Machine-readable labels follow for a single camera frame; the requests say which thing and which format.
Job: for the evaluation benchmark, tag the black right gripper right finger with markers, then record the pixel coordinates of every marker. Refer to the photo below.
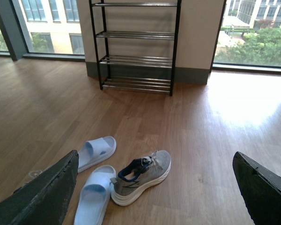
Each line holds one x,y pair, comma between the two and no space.
260,189

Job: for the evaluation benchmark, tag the light blue slide near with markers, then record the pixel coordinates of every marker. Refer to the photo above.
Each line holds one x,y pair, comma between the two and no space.
94,196

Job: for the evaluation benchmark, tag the black metal shoe rack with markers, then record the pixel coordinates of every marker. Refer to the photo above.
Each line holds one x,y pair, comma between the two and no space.
135,43

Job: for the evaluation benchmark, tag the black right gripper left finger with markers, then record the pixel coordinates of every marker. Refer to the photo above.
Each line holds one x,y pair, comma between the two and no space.
45,199

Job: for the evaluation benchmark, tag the grey knit sneaker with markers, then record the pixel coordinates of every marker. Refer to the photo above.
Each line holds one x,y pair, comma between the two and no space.
34,174
139,175

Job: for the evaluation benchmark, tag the light blue slide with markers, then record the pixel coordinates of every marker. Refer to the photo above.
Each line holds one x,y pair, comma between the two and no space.
94,196
96,151

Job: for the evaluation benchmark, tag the light blue slide far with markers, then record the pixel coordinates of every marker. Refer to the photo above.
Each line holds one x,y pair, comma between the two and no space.
96,151

